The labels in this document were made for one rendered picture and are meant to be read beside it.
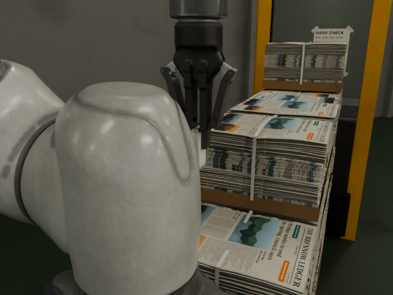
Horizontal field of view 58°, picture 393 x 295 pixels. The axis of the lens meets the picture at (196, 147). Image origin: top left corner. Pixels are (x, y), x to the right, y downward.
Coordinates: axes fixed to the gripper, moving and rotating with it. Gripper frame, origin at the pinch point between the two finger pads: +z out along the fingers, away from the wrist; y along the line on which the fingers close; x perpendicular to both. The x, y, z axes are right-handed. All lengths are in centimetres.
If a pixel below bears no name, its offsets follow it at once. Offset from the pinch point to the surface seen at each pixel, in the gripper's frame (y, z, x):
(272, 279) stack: -12.0, 31.7, -12.2
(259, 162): -1.3, 15.9, -40.3
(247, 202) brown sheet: 1.5, 28.6, -39.7
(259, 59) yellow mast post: 35, -3, -181
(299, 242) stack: -15.3, 31.5, -29.2
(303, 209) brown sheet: -14, 28, -40
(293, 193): -11.4, 23.3, -39.5
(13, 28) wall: 227, -24, -158
